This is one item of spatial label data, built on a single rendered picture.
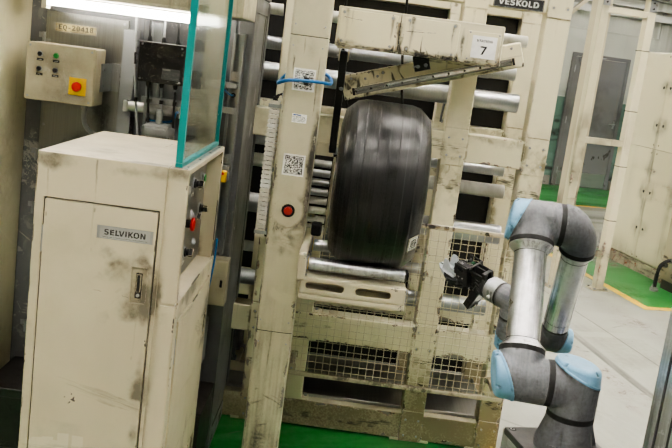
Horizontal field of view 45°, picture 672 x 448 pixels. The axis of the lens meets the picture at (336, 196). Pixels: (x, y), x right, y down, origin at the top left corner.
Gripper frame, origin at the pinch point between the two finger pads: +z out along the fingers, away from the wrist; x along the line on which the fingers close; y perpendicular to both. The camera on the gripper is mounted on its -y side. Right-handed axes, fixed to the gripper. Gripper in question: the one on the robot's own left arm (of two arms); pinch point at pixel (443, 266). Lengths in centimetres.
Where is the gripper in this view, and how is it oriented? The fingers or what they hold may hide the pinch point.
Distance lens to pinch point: 262.0
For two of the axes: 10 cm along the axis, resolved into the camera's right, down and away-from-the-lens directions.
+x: -7.9, 3.3, -5.1
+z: -6.1, -3.4, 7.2
